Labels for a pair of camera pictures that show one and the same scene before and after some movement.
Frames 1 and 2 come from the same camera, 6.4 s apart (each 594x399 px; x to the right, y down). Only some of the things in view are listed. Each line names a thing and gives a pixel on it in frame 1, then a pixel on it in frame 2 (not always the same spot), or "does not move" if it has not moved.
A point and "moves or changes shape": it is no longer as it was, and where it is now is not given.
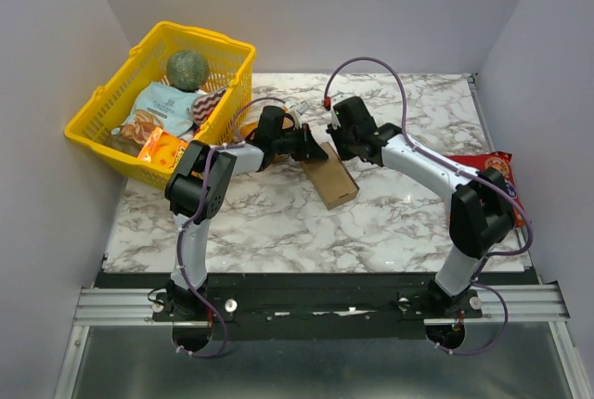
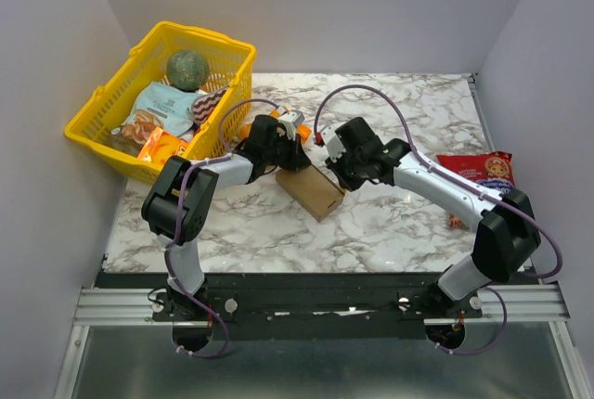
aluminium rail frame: x=525 y=304 does not move
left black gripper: x=308 y=148 → x=297 y=159
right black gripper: x=346 y=145 → x=346 y=171
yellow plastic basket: x=179 y=84 does not move
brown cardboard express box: x=330 y=178 moves or changes shape
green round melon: x=187 y=70 does not move
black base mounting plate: x=318 y=305 does not move
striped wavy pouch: x=205 y=104 does not move
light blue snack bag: x=158 y=106 does not move
